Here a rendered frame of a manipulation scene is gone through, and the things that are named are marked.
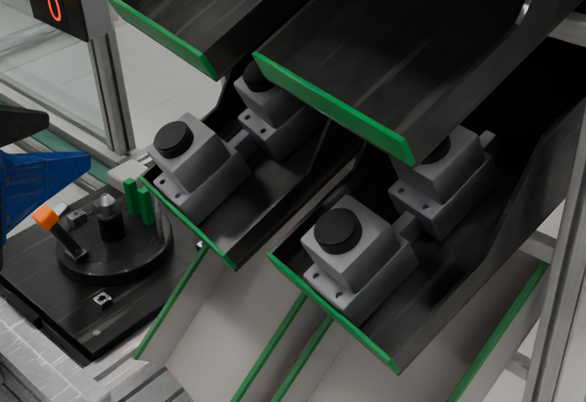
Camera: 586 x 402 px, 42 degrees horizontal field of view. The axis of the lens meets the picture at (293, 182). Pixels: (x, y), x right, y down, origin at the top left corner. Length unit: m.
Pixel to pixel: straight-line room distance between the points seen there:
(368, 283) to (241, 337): 0.25
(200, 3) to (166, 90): 0.97
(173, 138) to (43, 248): 0.44
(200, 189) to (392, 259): 0.17
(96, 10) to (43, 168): 0.54
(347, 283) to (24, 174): 0.21
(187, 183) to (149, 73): 1.01
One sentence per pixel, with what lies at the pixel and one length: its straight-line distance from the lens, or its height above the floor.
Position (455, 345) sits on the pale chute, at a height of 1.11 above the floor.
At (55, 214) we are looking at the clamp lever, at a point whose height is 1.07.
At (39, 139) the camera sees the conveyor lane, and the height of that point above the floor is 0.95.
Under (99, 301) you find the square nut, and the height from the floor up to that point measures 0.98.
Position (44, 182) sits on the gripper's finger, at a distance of 0.48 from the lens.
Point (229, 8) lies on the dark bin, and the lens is 0.53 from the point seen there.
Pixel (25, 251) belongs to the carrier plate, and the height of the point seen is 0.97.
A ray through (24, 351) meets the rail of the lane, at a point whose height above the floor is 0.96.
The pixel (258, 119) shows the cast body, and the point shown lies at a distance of 0.62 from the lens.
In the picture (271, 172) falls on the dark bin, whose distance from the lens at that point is 0.62.
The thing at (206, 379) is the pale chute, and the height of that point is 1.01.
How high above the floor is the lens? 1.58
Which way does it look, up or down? 36 degrees down
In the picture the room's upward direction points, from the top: 2 degrees counter-clockwise
